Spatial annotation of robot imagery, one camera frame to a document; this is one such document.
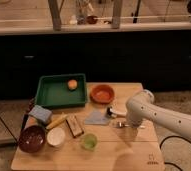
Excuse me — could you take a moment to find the silver metal fork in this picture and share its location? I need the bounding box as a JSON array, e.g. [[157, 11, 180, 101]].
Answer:
[[113, 122, 146, 129]]

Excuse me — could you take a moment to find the green plastic tray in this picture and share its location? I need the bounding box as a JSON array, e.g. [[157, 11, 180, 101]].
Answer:
[[35, 73, 88, 109]]

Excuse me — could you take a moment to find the dark maroon bowl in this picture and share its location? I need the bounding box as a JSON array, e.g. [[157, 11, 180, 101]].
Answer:
[[18, 125, 46, 153]]

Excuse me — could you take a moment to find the black floor cable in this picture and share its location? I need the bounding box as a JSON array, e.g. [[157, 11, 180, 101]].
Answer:
[[159, 134, 191, 171]]

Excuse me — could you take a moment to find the orange red bowl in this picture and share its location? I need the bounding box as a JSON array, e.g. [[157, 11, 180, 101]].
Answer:
[[90, 84, 115, 104]]

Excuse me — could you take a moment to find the brown rectangular block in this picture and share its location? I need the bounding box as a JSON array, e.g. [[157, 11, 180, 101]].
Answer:
[[66, 115, 84, 138]]

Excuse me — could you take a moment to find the orange ball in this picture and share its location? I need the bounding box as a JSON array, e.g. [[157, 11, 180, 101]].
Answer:
[[68, 79, 78, 90]]

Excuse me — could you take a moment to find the white small bowl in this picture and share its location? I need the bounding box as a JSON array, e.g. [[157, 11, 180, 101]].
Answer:
[[47, 127, 66, 147]]

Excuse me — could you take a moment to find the blue sponge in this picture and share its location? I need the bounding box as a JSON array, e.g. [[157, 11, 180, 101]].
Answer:
[[29, 105, 52, 124]]

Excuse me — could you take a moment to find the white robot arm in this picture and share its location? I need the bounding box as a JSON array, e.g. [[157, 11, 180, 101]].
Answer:
[[126, 89, 191, 140]]

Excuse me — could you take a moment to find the black handled utensil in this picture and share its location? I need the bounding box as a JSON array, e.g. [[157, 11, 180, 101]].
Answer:
[[21, 114, 29, 131]]

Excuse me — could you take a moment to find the blue grey cloth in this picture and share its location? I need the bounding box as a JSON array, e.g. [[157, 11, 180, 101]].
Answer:
[[84, 110, 110, 125]]

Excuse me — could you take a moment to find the green plastic cup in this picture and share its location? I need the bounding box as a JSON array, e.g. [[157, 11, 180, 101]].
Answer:
[[81, 133, 97, 150]]

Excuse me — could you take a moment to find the yellow wooden handle tool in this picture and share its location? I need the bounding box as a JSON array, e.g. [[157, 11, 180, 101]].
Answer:
[[46, 114, 67, 130]]

